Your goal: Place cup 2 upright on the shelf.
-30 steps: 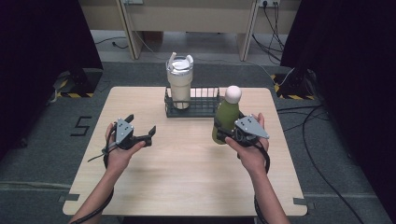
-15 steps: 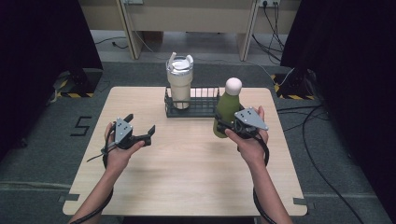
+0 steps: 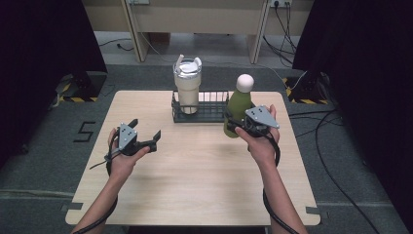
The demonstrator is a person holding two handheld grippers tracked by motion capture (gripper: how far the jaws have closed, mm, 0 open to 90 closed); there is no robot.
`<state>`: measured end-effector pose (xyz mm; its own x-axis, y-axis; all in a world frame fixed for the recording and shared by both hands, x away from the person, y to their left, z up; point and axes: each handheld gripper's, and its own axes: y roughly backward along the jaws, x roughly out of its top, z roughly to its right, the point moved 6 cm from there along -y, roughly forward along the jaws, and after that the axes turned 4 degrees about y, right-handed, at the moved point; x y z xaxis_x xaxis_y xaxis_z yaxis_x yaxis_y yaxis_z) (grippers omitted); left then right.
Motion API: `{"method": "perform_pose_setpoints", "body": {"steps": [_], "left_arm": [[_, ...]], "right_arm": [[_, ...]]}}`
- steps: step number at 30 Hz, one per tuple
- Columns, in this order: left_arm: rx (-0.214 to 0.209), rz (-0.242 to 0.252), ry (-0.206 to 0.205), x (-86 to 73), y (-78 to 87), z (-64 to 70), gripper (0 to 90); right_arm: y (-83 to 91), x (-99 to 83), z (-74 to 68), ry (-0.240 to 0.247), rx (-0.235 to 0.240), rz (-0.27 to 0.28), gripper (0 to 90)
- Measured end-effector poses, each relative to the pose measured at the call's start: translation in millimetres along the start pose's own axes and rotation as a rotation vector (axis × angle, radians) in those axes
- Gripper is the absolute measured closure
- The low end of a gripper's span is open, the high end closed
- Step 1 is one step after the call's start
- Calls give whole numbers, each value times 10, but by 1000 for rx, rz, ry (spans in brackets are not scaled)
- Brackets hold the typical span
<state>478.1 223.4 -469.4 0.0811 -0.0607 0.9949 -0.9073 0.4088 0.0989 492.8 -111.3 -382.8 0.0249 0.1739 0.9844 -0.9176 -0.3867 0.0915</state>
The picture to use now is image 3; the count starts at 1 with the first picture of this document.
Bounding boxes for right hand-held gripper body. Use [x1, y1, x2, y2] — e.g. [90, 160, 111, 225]
[227, 104, 281, 138]

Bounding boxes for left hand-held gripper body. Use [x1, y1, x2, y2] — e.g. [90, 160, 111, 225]
[110, 122, 159, 157]

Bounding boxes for green bottle with white cap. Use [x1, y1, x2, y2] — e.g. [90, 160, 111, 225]
[223, 73, 256, 139]

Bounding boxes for dark grey wire rack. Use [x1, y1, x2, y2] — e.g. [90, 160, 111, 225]
[170, 90, 232, 124]

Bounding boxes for cream tumbler cup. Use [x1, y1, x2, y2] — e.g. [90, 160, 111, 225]
[172, 54, 203, 115]

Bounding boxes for person's right hand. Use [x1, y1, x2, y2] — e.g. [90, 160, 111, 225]
[234, 103, 282, 171]

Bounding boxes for person's left hand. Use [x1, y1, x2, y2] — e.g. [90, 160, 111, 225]
[107, 127, 152, 179]

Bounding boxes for black stand base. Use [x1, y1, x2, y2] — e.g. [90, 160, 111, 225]
[57, 71, 109, 103]
[282, 71, 330, 105]

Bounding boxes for black curtain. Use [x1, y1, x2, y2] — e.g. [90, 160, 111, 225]
[291, 0, 413, 227]
[0, 0, 109, 172]

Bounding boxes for beige office desk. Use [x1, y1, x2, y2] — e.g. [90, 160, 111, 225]
[81, 0, 315, 64]

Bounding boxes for left hand-held gripper black cable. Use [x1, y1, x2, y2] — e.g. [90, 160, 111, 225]
[71, 130, 121, 234]

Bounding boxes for hand-held gripper black cable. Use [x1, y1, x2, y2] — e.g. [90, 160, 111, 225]
[261, 131, 301, 234]
[71, 130, 121, 234]

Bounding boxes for black floor cable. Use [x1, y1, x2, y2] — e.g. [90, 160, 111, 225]
[287, 109, 382, 234]
[97, 37, 135, 53]

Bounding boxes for white power cable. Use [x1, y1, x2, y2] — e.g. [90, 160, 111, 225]
[132, 3, 178, 63]

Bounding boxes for right hand-held gripper black cable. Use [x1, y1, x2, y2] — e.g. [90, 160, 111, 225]
[261, 131, 301, 234]

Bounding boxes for black power cable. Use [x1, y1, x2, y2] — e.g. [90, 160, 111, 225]
[262, 2, 298, 64]

